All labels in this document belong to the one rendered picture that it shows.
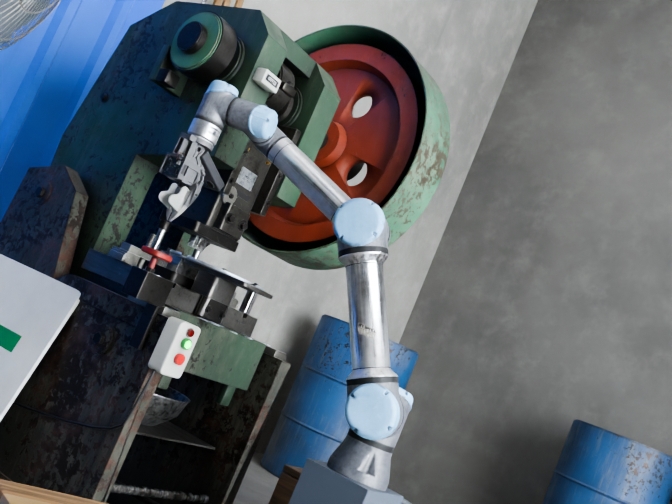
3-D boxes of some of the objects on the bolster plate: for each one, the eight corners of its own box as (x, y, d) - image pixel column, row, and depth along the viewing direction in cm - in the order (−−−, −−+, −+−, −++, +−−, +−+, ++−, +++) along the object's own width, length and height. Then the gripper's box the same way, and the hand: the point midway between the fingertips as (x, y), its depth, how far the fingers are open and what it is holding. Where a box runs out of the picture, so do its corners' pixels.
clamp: (164, 278, 234) (178, 245, 235) (121, 260, 220) (137, 225, 222) (150, 273, 237) (165, 240, 238) (107, 254, 224) (123, 220, 225)
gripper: (175, 128, 203) (138, 207, 201) (199, 135, 198) (162, 215, 196) (197, 143, 210) (163, 219, 208) (222, 150, 205) (186, 228, 202)
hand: (172, 217), depth 204 cm, fingers closed
